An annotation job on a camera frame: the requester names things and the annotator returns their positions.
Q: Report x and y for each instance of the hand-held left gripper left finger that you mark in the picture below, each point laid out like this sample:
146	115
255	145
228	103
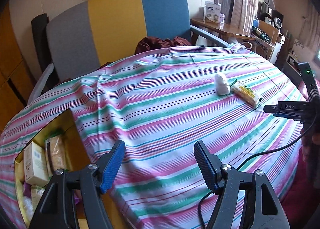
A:
112	166

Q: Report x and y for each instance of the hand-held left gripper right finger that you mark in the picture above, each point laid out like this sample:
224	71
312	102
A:
206	166

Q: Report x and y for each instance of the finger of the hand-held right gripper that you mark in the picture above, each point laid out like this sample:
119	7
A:
287	109

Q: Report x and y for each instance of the yellow snack packet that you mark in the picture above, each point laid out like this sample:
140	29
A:
246	94

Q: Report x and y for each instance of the gold tin box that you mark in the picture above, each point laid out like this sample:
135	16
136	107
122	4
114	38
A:
72	139

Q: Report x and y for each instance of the white roll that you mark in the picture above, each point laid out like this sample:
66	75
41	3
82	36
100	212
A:
222	84

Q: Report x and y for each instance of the white carton box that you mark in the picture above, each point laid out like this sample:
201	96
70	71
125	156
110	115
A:
35	164

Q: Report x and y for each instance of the green printed packet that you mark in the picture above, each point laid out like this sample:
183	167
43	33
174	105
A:
37	194

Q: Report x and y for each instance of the person's right hand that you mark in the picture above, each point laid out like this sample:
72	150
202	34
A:
311	149

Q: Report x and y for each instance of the striped tablecloth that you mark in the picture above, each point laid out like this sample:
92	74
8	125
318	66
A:
162	119

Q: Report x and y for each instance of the brown cardboard box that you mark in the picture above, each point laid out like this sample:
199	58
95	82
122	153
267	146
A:
268	33

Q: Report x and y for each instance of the white round fan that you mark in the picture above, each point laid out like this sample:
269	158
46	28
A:
277	23

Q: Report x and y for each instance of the wooden side table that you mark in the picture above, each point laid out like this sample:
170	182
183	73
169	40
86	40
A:
225	30

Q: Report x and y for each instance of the white product box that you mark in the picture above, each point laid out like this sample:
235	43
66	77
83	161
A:
211	12

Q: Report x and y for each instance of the dark red cloth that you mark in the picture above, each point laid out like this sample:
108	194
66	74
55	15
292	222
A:
162	43

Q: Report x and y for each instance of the grey yellow blue chair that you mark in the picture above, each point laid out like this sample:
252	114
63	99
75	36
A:
112	23

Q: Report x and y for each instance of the wooden wardrobe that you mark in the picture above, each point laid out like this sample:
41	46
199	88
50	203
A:
10	56

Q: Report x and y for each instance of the black rolled mat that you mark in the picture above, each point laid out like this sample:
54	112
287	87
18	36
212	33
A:
40	33

